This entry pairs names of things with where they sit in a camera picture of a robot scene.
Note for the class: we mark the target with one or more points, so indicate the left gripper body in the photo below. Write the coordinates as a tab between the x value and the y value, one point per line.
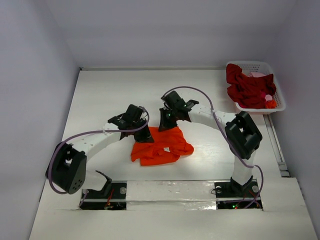
140	122

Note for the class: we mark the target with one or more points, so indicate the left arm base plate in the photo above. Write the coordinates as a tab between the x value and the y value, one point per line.
111	197

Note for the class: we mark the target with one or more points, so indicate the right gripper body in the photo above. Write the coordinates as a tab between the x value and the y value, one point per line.
165	118

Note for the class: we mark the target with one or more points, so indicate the dark red t shirt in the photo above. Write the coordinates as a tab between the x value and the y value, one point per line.
241	87

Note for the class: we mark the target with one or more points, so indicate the orange t shirt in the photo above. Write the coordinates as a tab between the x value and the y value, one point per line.
167	148

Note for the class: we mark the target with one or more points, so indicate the white plastic basket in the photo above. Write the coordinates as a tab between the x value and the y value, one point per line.
248	66

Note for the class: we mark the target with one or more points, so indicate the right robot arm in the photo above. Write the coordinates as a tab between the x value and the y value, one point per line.
238	129

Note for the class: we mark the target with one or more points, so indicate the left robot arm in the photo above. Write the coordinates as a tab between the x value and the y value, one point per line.
66	171

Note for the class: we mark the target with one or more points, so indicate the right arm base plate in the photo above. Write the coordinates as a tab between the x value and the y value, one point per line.
228	199

